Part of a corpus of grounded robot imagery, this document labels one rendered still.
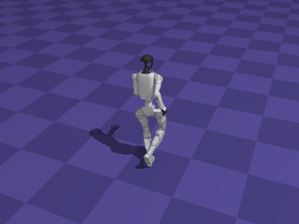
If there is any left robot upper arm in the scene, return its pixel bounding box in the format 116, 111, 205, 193
132, 73, 139, 95

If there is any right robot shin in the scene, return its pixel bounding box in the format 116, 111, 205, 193
148, 131, 165, 157

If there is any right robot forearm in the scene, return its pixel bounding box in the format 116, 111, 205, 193
156, 92, 167, 112

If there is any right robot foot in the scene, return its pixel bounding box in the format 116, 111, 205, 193
144, 154, 151, 165

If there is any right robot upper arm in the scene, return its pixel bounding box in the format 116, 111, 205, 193
152, 74, 163, 98

